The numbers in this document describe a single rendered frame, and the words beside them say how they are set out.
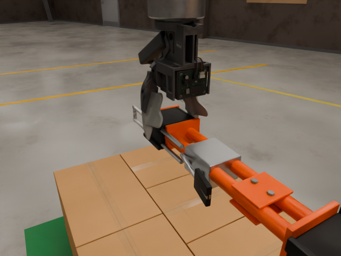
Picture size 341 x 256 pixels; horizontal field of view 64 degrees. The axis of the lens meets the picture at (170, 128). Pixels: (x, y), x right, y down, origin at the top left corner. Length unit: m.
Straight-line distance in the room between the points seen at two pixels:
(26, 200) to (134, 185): 1.20
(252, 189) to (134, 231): 0.94
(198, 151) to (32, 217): 1.98
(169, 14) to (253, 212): 0.29
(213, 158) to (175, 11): 0.22
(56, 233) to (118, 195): 0.79
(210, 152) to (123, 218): 0.94
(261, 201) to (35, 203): 2.19
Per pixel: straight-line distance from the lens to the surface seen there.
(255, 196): 0.37
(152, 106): 0.48
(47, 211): 2.33
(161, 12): 0.43
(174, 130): 0.50
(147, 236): 1.24
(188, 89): 0.44
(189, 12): 0.43
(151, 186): 1.49
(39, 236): 2.15
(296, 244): 0.31
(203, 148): 0.45
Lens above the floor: 1.46
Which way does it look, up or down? 26 degrees down
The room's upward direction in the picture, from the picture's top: straight up
